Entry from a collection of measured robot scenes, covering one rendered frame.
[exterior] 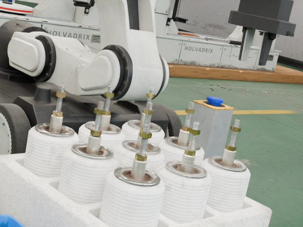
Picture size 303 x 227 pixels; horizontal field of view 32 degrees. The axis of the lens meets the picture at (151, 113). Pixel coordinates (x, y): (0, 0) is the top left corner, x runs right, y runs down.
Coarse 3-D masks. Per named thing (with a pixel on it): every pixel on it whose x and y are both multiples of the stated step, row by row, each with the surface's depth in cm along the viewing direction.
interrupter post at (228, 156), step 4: (224, 152) 101; (228, 152) 100; (232, 152) 100; (224, 156) 101; (228, 156) 100; (232, 156) 100; (224, 160) 101; (228, 160) 101; (232, 160) 101; (224, 164) 101; (228, 164) 101; (232, 164) 101
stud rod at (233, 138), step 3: (237, 120) 100; (234, 123) 100; (237, 123) 100; (234, 126) 100; (237, 126) 100; (234, 132) 100; (234, 135) 100; (231, 138) 100; (234, 138) 100; (231, 141) 100; (234, 141) 101; (231, 144) 101
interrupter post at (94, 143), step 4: (92, 136) 92; (100, 136) 93; (88, 140) 92; (92, 140) 92; (96, 140) 92; (100, 140) 92; (88, 144) 92; (92, 144) 92; (96, 144) 92; (88, 148) 92; (92, 148) 92; (96, 148) 92; (88, 152) 92; (92, 152) 92; (96, 152) 92
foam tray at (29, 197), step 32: (0, 160) 101; (0, 192) 101; (32, 192) 93; (32, 224) 93; (64, 224) 86; (96, 224) 82; (160, 224) 89; (192, 224) 89; (224, 224) 93; (256, 224) 101
